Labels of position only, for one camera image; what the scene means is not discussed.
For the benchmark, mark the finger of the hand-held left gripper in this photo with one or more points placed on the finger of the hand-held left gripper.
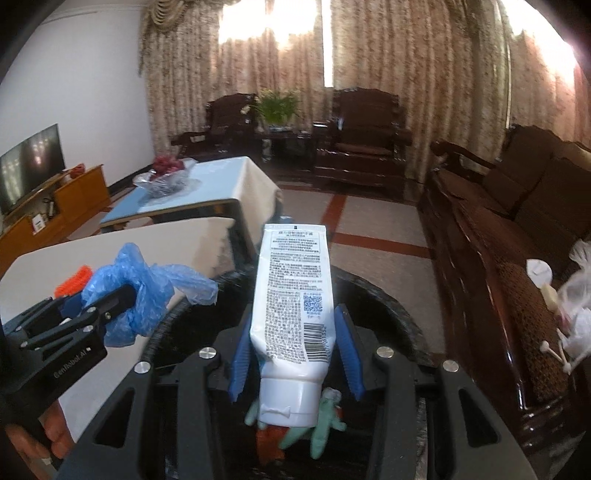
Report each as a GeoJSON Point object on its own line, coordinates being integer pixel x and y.
{"type": "Point", "coordinates": [46, 318]}
{"type": "Point", "coordinates": [108, 314]}

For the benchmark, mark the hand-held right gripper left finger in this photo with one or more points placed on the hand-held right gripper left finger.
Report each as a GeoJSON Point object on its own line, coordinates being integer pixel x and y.
{"type": "Point", "coordinates": [240, 364]}

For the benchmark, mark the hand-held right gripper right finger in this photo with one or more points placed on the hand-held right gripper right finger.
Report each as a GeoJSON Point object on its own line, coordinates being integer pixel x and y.
{"type": "Point", "coordinates": [349, 355]}

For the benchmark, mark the blue wrapper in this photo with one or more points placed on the blue wrapper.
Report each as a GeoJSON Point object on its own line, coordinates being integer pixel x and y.
{"type": "Point", "coordinates": [138, 286]}

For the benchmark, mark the black trash bin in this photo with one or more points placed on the black trash bin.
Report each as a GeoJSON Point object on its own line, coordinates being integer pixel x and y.
{"type": "Point", "coordinates": [397, 314]}

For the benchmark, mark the white squeeze tube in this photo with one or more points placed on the white squeeze tube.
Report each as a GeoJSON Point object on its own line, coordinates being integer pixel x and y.
{"type": "Point", "coordinates": [291, 300]}

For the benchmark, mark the person's left hand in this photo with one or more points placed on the person's left hand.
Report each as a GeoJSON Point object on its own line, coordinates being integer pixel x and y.
{"type": "Point", "coordinates": [59, 429]}

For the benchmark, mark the round orange foam net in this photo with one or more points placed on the round orange foam net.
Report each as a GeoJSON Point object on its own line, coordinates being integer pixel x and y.
{"type": "Point", "coordinates": [74, 279]}

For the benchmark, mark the grey tablecloth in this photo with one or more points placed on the grey tablecloth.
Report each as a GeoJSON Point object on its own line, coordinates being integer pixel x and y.
{"type": "Point", "coordinates": [46, 263]}

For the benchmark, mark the small white box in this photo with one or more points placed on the small white box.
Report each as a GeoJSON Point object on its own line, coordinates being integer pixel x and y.
{"type": "Point", "coordinates": [38, 223]}

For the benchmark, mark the wooden television cabinet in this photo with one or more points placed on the wooden television cabinet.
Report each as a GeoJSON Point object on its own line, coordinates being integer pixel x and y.
{"type": "Point", "coordinates": [83, 189]}

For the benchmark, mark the glass fruit bowl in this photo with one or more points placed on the glass fruit bowl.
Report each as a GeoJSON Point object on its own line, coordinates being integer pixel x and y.
{"type": "Point", "coordinates": [166, 185]}

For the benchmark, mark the small red bag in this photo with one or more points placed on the small red bag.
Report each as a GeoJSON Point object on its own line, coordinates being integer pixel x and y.
{"type": "Point", "coordinates": [77, 173]}

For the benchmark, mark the black flat television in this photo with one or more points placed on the black flat television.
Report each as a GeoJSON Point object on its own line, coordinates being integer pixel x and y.
{"type": "Point", "coordinates": [27, 161]}

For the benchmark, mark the red apple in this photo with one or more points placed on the red apple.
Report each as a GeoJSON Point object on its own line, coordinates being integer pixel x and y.
{"type": "Point", "coordinates": [162, 161]}

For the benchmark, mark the coffee table with blue cloth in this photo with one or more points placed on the coffee table with blue cloth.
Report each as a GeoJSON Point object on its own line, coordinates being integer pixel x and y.
{"type": "Point", "coordinates": [221, 180]}

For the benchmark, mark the white knobbed stick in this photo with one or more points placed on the white knobbed stick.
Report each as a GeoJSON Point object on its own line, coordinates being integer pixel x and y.
{"type": "Point", "coordinates": [556, 354]}

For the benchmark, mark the dark wooden sofa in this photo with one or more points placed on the dark wooden sofa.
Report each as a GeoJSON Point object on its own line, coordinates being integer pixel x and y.
{"type": "Point", "coordinates": [508, 221]}

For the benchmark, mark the dark wooden side table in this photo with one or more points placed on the dark wooden side table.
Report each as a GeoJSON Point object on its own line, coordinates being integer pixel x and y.
{"type": "Point", "coordinates": [286, 138]}

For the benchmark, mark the dark wooden armchair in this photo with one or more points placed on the dark wooden armchair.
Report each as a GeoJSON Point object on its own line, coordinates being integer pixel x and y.
{"type": "Point", "coordinates": [226, 115]}
{"type": "Point", "coordinates": [364, 115]}

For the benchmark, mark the clear plastic bag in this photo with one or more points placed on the clear plastic bag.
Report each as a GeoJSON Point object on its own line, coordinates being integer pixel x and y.
{"type": "Point", "coordinates": [577, 295]}

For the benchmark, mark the green potted plant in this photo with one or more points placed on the green potted plant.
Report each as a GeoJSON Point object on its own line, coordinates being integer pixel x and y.
{"type": "Point", "coordinates": [274, 108]}

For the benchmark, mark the patterned beige curtains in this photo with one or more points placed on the patterned beige curtains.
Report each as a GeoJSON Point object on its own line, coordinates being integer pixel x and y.
{"type": "Point", "coordinates": [415, 55]}

